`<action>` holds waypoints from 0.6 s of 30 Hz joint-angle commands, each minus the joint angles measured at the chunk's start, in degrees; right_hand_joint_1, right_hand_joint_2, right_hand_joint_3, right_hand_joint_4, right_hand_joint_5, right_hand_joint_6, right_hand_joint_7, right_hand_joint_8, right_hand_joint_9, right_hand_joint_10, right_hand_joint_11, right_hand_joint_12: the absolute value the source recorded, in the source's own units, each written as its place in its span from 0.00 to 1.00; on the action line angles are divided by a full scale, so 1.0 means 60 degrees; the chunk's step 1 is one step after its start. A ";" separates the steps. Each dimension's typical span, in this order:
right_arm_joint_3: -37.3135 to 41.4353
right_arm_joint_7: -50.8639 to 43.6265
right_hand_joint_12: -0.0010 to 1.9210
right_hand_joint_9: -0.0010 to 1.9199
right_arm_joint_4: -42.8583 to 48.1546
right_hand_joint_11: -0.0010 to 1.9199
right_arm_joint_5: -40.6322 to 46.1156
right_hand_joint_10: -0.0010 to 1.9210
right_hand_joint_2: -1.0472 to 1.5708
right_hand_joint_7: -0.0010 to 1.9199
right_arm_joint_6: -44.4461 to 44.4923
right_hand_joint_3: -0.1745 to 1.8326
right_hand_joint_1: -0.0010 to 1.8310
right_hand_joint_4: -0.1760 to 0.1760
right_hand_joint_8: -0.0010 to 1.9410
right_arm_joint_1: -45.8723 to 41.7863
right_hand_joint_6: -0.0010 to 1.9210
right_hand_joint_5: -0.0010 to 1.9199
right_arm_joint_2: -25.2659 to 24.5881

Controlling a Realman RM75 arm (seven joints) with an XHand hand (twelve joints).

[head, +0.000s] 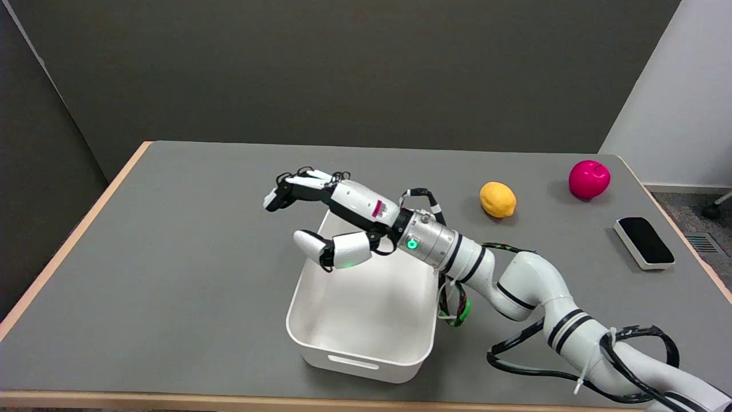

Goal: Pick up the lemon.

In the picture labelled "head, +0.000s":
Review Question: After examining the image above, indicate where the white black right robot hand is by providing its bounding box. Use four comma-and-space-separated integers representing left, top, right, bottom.
264, 167, 411, 273

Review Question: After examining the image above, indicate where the yellow lemon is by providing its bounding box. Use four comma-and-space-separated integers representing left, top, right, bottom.
479, 181, 518, 219

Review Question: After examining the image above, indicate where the white plastic bin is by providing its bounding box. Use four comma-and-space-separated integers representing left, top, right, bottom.
286, 209, 440, 384

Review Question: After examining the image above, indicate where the magenta apple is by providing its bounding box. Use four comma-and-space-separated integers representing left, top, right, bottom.
568, 160, 611, 200

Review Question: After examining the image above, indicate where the black white board eraser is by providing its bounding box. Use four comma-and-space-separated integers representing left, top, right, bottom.
614, 217, 676, 271

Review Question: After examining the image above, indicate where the floor vent grille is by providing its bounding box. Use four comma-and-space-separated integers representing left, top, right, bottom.
685, 233, 720, 255

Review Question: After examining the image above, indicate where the office chair wheel base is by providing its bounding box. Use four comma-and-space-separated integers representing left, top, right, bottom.
702, 192, 732, 220

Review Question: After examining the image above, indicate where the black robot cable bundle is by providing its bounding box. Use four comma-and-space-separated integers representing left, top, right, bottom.
486, 318, 681, 405

